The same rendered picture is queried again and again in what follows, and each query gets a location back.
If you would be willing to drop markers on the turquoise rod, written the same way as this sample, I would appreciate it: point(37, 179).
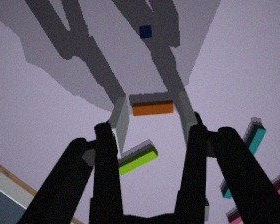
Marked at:
point(252, 143)

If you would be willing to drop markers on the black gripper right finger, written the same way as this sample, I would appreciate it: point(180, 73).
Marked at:
point(256, 198)

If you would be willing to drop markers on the small dark blue block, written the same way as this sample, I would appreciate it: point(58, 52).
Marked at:
point(145, 31)

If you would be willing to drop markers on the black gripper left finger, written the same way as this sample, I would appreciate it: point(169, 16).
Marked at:
point(58, 197)

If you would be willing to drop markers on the pink rod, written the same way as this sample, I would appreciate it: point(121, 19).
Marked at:
point(236, 219)

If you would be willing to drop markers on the lime green rod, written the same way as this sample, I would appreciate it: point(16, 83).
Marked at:
point(138, 160)

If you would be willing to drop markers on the grey rod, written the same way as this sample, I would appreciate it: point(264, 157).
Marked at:
point(206, 210)

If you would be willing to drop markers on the orange rod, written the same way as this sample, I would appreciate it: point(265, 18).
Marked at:
point(152, 108)

